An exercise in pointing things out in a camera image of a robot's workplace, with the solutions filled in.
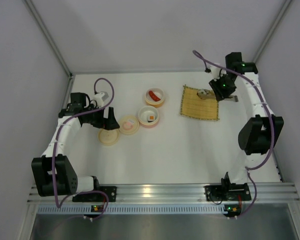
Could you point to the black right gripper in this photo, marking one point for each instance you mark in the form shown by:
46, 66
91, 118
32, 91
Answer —
217, 93

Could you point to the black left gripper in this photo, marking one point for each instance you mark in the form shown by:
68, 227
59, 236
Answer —
105, 117

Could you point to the metal tongs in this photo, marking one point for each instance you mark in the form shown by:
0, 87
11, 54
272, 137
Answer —
232, 98

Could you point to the sushi roll green centre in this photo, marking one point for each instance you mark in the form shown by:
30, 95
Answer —
208, 95

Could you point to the sushi roll orange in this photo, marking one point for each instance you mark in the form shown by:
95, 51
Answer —
151, 118

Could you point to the red sausage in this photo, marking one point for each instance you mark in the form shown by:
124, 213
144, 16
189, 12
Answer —
153, 96

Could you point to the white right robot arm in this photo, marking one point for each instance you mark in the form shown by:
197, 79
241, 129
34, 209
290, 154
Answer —
260, 134

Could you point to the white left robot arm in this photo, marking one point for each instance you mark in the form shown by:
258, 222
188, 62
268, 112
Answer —
52, 171

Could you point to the pink lunch box bowl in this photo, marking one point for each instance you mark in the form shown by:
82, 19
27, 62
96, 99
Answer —
144, 112

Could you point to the orange lunch box bowl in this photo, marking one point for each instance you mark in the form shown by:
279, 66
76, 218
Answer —
159, 92

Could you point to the cream plain lid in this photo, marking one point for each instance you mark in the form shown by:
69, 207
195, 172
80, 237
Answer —
108, 137

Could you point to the bamboo sushi mat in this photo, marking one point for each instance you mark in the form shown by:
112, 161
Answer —
195, 108

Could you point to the cream lid with pink ring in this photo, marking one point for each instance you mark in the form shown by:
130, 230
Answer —
129, 125

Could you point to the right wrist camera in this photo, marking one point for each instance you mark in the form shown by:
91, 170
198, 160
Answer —
215, 72

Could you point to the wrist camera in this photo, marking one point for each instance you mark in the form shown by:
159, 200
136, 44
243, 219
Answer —
215, 72
100, 97

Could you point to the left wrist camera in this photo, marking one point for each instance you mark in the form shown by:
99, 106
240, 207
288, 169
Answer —
100, 97

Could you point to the left aluminium frame post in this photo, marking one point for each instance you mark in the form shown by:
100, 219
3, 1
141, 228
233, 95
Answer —
47, 35

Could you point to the aluminium frame post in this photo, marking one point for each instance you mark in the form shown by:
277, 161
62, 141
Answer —
47, 35
271, 30

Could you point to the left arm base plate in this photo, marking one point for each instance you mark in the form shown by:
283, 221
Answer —
101, 194

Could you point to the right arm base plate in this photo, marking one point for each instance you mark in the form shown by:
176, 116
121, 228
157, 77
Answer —
233, 192

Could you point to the aluminium mounting rail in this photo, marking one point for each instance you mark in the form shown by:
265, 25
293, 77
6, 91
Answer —
276, 192

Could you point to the slotted cable duct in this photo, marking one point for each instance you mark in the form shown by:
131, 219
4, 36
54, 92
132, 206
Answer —
138, 209

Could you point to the right aluminium frame post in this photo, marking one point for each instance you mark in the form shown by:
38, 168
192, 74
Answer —
271, 30

